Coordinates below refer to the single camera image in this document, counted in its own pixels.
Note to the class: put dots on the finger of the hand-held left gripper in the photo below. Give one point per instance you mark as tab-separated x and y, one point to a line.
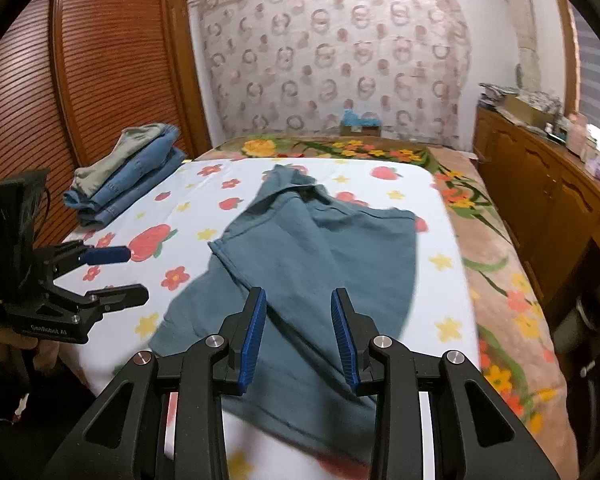
125	296
110	255

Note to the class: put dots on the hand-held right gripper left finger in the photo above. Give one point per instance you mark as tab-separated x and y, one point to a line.
252	340

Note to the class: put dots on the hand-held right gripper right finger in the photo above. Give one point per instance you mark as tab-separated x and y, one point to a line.
342	340

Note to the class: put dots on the teal pants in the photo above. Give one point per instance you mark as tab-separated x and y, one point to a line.
305	260

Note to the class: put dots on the person's left hand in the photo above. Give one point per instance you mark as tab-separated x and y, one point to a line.
45	357

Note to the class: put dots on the folded blue jeans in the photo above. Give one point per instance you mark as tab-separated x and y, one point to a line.
140	170
145	192

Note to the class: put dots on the white strawberry print blanket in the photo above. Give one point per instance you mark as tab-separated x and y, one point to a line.
200	210

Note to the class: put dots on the peach floral blanket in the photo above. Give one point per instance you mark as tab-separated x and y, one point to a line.
485	260

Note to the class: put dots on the wooden louvered wardrobe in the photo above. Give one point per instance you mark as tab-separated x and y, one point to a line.
110	60

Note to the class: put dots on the small cardboard box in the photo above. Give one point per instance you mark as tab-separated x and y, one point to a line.
362	131

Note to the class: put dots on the dark grey object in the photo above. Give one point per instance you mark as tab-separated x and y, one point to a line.
585	335

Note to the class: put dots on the wooden sideboard cabinet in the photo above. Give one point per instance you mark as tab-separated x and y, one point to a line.
530	185

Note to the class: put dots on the open cardboard box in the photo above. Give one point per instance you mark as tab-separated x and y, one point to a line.
522	110

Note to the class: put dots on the pink and white clutter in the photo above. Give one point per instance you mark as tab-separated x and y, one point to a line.
592	152

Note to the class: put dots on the white wrapped pipe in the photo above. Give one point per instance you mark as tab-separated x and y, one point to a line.
527	25

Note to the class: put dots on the grey window blind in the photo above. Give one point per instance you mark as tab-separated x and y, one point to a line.
597	70

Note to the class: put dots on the wooden window frame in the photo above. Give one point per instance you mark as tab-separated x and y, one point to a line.
569	50

